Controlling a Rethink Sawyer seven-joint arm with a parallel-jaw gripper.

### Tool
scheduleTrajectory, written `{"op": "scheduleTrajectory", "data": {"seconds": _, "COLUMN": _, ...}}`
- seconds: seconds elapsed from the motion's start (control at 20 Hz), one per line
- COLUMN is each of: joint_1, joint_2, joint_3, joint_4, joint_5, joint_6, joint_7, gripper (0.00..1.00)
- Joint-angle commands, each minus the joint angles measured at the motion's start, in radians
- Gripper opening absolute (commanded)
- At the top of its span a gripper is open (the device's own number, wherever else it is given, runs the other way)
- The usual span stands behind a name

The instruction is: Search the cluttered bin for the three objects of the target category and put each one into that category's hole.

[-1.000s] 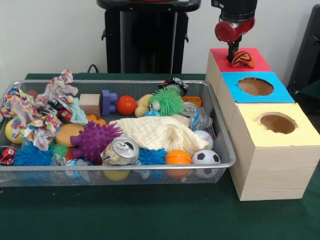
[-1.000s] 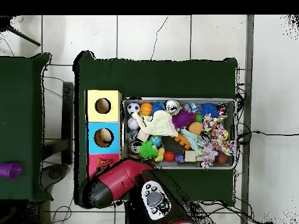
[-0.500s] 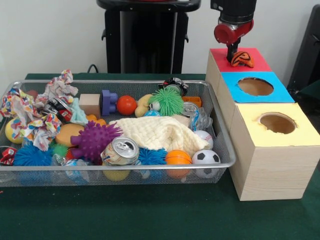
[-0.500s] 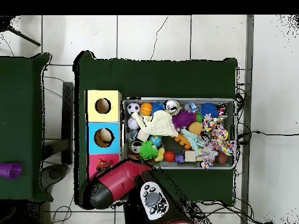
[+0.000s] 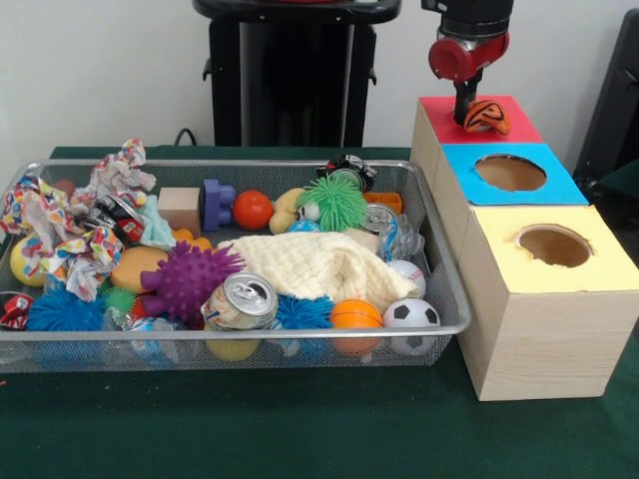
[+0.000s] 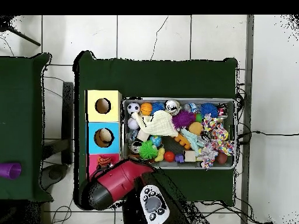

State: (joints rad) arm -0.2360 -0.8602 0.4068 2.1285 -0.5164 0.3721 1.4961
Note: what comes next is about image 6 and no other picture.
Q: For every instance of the plain wooden cube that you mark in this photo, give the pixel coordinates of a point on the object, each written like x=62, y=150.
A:
x=189, y=156

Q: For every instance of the orange striped tiger toy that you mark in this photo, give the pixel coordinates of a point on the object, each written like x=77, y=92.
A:
x=103, y=161

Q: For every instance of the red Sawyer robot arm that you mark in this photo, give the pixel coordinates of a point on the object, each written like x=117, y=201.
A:
x=121, y=179

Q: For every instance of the clear mesh bin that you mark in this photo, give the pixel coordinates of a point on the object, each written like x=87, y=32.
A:
x=187, y=166

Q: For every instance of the wooden box with three holes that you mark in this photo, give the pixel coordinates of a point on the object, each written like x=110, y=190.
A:
x=91, y=140

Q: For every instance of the cream knitted cloth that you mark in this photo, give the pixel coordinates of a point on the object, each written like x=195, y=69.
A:
x=159, y=125

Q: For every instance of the small orange basketball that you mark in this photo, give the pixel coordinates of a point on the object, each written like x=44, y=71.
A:
x=146, y=108

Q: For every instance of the small soccer ball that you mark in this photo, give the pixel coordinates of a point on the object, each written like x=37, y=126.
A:
x=133, y=108

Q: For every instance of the green fuzzy toy with eyes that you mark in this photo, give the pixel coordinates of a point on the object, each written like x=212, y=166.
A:
x=147, y=150

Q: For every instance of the purple spiky ball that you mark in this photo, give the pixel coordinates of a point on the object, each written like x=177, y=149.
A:
x=183, y=119

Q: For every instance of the small red ball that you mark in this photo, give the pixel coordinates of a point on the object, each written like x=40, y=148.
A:
x=169, y=157

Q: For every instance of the orange foam ball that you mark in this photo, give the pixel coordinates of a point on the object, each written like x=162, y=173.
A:
x=195, y=128

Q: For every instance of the blue spiky ball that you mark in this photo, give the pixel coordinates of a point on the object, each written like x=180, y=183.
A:
x=209, y=110

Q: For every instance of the colourful patterned cloth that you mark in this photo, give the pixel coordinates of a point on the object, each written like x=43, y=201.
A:
x=215, y=135

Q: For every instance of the yellow ball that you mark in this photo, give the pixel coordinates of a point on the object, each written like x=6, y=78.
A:
x=225, y=134

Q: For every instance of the green cloth side table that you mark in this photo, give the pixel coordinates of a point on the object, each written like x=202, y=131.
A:
x=23, y=93

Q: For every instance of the purple plastic cup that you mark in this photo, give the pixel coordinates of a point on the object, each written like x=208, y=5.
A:
x=9, y=171

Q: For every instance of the black tripod leg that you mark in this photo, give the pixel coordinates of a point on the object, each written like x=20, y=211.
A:
x=23, y=36

